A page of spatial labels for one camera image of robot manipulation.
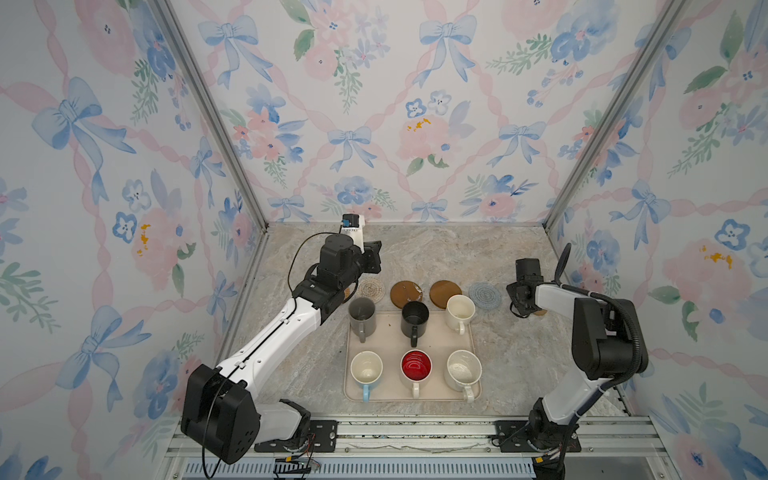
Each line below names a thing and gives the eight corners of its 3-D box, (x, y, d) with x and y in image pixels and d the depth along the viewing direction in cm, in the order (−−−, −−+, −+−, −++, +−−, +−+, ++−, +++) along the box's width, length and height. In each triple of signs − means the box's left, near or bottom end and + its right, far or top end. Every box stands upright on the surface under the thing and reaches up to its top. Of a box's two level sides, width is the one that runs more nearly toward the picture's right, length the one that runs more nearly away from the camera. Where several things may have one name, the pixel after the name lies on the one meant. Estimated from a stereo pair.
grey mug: (349, 346, 90) (346, 331, 82) (352, 314, 97) (349, 297, 88) (375, 346, 90) (374, 331, 82) (376, 314, 97) (375, 297, 88)
